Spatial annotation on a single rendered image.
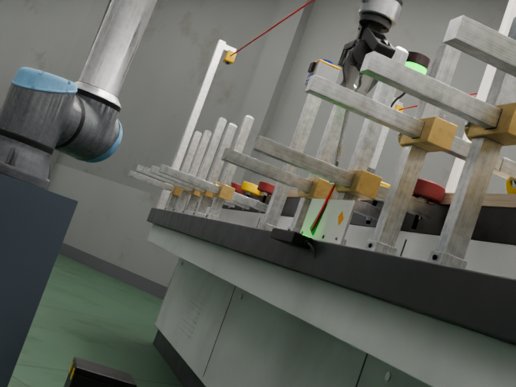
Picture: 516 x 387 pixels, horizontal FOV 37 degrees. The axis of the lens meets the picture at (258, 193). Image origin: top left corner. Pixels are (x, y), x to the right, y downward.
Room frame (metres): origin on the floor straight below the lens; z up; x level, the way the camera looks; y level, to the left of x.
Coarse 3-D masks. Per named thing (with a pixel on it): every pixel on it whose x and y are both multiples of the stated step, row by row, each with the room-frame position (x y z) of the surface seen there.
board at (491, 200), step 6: (294, 192) 2.74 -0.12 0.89; (444, 198) 1.71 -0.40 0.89; (450, 198) 1.69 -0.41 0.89; (486, 198) 1.55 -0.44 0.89; (492, 198) 1.53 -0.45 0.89; (498, 198) 1.51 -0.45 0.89; (504, 198) 1.49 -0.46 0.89; (510, 198) 1.47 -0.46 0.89; (438, 204) 1.73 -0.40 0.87; (444, 204) 1.71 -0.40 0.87; (450, 204) 1.68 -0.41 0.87; (486, 204) 1.54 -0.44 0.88; (492, 204) 1.52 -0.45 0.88; (498, 204) 1.50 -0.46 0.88; (504, 204) 1.48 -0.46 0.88; (510, 204) 1.46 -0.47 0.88
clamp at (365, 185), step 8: (360, 176) 1.62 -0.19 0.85; (368, 176) 1.62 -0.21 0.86; (376, 176) 1.63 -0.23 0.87; (352, 184) 1.65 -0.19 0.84; (360, 184) 1.62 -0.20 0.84; (368, 184) 1.63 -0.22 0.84; (376, 184) 1.63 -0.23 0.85; (344, 192) 1.70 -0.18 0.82; (352, 192) 1.65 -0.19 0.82; (360, 192) 1.62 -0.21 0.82; (368, 192) 1.63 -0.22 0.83; (376, 192) 1.63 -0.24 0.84
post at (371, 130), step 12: (396, 48) 1.69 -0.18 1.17; (396, 60) 1.70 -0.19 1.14; (384, 84) 1.69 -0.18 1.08; (384, 96) 1.70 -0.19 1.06; (360, 132) 1.73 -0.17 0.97; (372, 132) 1.70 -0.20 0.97; (360, 144) 1.70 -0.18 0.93; (372, 144) 1.70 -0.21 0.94; (360, 156) 1.69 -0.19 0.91; (372, 156) 1.70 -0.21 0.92; (348, 168) 1.72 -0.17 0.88; (360, 168) 1.70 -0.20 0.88
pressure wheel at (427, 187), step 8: (416, 184) 1.69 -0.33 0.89; (424, 184) 1.68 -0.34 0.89; (432, 184) 1.68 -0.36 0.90; (416, 192) 1.69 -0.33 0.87; (424, 192) 1.68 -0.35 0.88; (432, 192) 1.68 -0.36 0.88; (440, 192) 1.68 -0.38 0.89; (424, 200) 1.70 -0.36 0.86; (432, 200) 1.72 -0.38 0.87; (440, 200) 1.69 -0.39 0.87; (416, 216) 1.71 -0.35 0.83; (416, 224) 1.71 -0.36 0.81
